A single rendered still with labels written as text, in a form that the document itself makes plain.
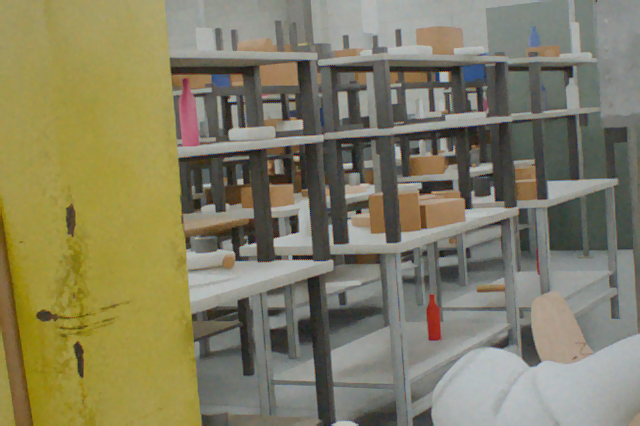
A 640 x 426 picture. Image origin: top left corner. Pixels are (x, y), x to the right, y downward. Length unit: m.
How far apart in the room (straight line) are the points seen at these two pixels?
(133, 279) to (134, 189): 0.13
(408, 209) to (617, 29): 4.07
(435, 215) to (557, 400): 4.52
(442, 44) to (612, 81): 4.26
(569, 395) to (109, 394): 0.88
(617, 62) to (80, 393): 0.84
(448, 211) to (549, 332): 4.21
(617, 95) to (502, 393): 0.45
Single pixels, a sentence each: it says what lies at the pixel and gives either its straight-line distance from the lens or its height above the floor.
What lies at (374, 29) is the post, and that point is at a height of 1.94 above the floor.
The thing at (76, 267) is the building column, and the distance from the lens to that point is 1.70.
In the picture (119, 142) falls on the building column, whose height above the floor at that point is 1.41.
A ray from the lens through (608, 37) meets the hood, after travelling 1.39.
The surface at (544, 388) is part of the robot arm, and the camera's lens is 1.04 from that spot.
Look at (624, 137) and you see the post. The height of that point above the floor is 1.21.
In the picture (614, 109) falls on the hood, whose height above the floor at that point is 1.41.
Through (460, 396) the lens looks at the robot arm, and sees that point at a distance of 1.06.
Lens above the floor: 1.42
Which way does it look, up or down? 4 degrees down
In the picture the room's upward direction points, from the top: 4 degrees counter-clockwise
